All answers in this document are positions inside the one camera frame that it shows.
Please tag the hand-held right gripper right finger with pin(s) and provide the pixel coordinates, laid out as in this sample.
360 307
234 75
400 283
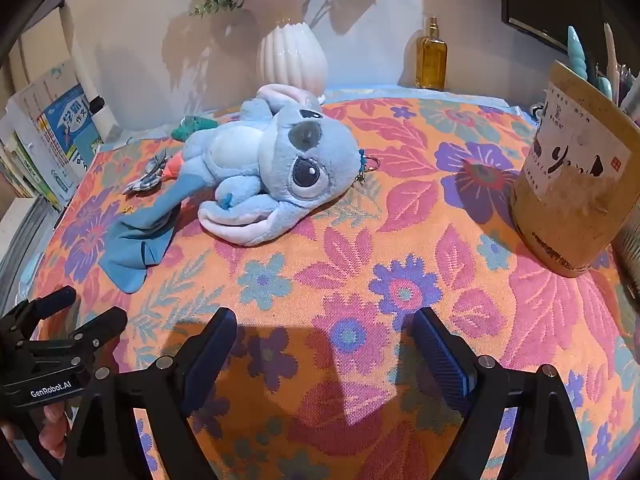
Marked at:
442 355

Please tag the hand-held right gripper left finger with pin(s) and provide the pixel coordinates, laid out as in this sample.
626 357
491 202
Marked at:
210 355

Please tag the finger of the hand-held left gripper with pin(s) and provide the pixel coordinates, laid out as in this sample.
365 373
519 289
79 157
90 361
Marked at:
55 302
107 325

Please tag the blue sock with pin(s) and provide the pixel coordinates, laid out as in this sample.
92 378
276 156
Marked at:
135 250

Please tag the grey fabric bow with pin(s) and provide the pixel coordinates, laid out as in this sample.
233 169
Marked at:
145 175

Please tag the small orange soft item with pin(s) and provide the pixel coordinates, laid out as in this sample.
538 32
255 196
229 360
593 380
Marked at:
171 170

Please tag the brown woven basket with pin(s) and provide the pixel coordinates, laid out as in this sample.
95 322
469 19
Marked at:
630 280

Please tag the teal bead keyring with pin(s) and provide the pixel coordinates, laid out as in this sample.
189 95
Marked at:
369 164

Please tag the small green soft toy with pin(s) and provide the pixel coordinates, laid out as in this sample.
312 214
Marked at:
192 126

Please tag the blue plush toy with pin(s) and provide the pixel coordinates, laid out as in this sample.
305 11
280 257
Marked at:
280 145

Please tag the person's left hand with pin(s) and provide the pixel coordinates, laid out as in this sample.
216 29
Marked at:
54 430

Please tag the orange floral cloth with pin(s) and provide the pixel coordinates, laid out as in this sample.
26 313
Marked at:
380 260

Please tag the stack of books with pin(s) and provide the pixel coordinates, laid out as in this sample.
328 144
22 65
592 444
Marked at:
55 145

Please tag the bamboo pen holder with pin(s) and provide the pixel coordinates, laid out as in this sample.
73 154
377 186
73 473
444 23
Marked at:
575 180

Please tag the white desk lamp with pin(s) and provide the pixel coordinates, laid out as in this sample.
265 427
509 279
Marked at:
87 85

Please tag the amber perfume bottle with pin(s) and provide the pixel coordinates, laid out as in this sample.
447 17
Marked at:
431 62

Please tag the white ribbed vase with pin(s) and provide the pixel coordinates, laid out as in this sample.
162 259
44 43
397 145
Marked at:
292 55

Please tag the cream pen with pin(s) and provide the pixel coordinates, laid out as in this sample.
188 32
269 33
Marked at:
610 60

